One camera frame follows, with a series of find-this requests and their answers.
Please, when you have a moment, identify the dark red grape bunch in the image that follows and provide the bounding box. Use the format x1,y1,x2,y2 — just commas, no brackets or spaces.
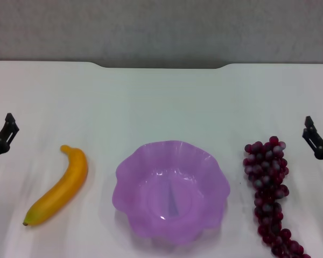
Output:
243,135,313,258

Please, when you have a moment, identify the yellow banana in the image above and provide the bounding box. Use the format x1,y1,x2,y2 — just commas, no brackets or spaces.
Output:
22,145,89,227

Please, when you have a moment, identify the purple scalloped plastic bowl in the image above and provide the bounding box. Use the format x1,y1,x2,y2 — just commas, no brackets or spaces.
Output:
112,139,231,246

